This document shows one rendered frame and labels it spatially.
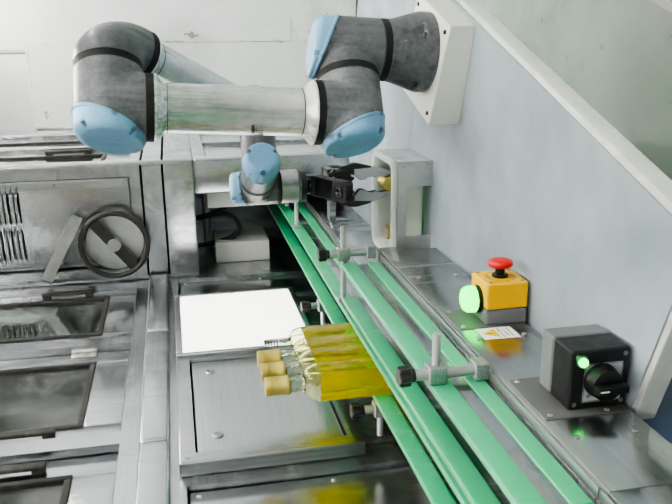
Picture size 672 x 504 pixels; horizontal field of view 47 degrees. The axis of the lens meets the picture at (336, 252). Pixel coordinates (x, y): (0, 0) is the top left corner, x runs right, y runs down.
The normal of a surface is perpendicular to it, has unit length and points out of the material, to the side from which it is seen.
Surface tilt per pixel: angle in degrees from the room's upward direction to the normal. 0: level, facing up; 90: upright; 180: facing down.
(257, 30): 90
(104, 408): 90
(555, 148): 0
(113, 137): 81
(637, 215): 0
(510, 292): 90
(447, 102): 90
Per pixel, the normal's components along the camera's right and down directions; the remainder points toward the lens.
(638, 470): 0.00, -0.96
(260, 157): 0.18, -0.32
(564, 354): -0.98, 0.07
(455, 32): 0.20, 0.57
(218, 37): 0.20, 0.28
